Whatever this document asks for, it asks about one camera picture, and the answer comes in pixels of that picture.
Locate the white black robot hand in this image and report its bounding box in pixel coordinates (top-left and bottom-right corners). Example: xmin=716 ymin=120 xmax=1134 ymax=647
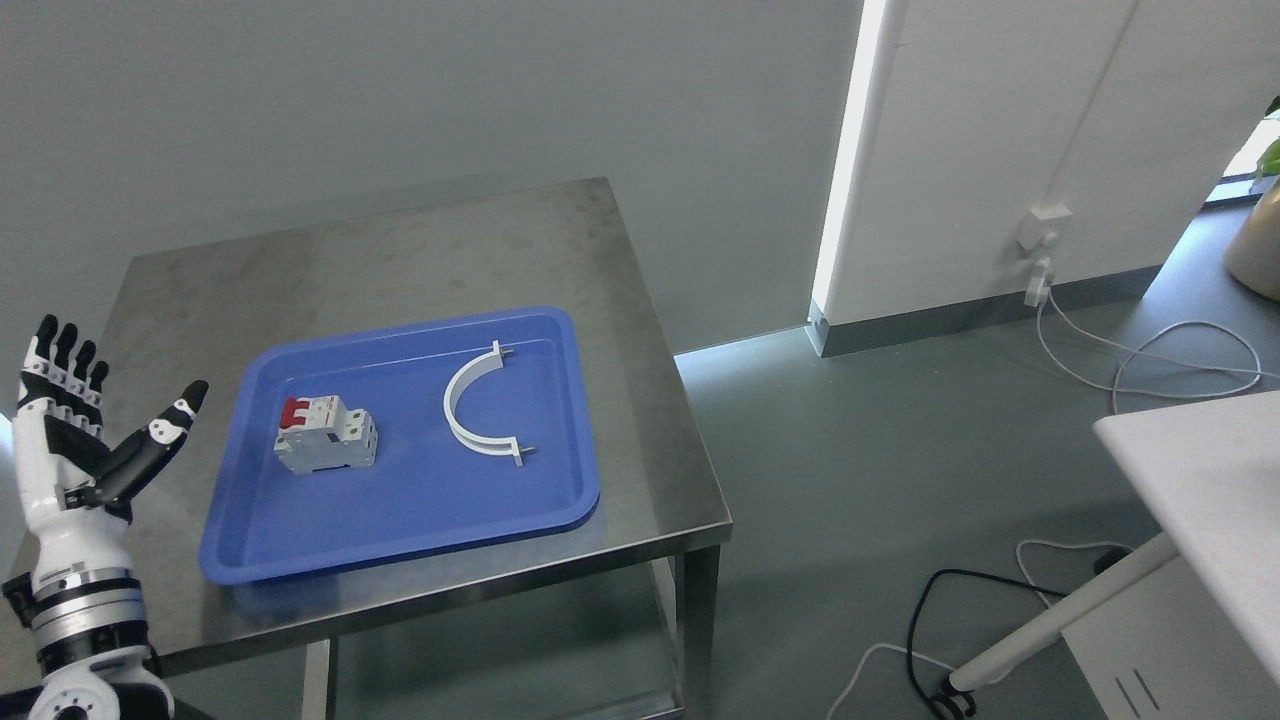
xmin=12 ymin=315 xmax=209 ymax=583

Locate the white red circuit breaker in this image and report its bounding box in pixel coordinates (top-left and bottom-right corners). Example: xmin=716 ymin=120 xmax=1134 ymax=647
xmin=271 ymin=395 xmax=379 ymax=477

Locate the stainless steel table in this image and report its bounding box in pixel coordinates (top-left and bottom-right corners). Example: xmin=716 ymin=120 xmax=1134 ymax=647
xmin=99 ymin=178 xmax=732 ymax=719

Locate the blue plastic tray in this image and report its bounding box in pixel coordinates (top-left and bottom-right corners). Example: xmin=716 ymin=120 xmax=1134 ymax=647
xmin=198 ymin=306 xmax=600 ymax=585

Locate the white curved pipe clamp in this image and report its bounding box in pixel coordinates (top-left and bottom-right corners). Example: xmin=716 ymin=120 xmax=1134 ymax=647
xmin=442 ymin=340 xmax=535 ymax=468

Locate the white plug adapter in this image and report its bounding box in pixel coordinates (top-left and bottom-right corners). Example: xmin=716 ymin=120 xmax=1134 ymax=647
xmin=1023 ymin=258 xmax=1053 ymax=307

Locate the white perforated desk panel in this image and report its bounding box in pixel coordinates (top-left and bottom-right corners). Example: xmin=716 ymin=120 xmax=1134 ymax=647
xmin=1062 ymin=559 xmax=1279 ymax=719

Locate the white desk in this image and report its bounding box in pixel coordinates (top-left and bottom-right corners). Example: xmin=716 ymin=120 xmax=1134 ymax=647
xmin=932 ymin=391 xmax=1279 ymax=719

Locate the green potted plant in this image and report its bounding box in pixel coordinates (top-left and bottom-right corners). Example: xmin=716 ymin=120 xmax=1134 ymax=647
xmin=1224 ymin=140 xmax=1279 ymax=304

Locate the black power cable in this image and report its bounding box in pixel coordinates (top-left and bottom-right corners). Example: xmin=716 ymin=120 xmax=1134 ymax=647
xmin=906 ymin=568 xmax=1071 ymax=720

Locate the white wall socket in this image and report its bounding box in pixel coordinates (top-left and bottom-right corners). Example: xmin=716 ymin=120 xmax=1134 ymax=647
xmin=1016 ymin=202 xmax=1074 ymax=254

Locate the white power cable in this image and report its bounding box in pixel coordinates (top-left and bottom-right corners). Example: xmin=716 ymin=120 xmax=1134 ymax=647
xmin=1036 ymin=290 xmax=1280 ymax=413

